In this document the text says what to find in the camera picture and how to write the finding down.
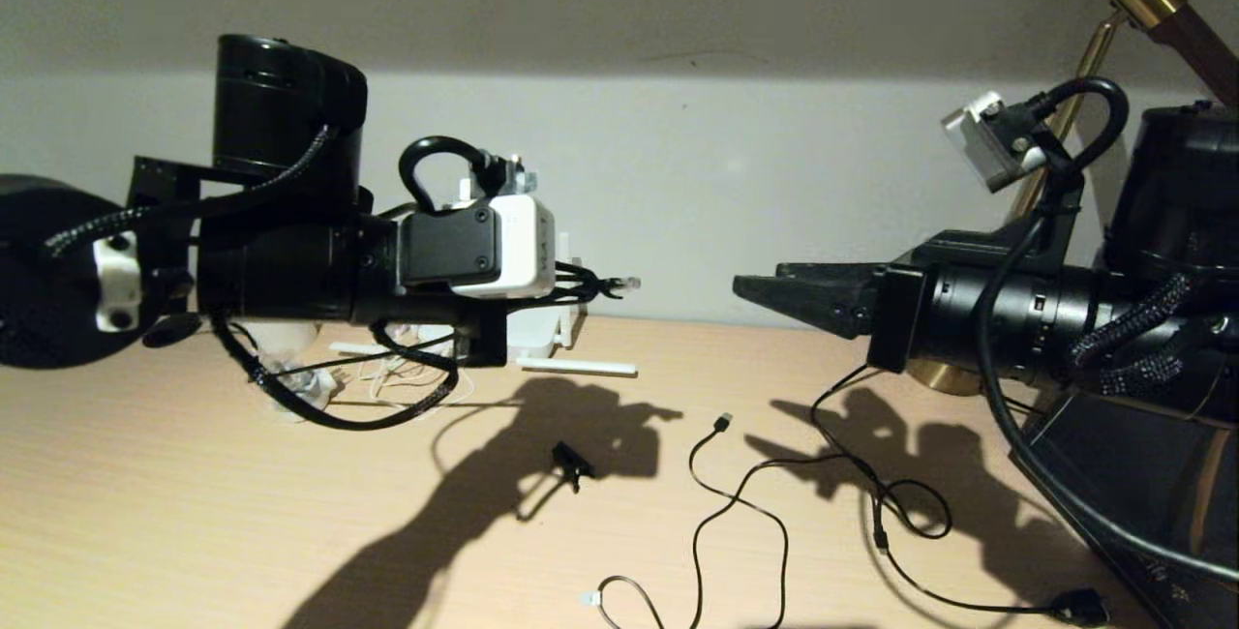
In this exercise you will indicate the black clip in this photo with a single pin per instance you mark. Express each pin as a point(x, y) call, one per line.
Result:
point(571, 461)

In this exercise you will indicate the white router with antennas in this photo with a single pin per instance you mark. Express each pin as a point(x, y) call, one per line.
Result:
point(542, 334)

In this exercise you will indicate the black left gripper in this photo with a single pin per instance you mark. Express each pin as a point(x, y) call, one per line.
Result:
point(426, 310)

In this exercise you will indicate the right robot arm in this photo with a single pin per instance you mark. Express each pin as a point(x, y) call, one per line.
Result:
point(1181, 184)

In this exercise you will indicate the black desk grommet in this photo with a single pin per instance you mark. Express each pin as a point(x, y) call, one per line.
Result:
point(172, 330)

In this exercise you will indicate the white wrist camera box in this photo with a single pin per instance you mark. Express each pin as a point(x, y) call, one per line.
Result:
point(523, 242)
point(978, 140)

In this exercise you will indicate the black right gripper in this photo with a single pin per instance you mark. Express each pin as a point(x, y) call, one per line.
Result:
point(895, 319)

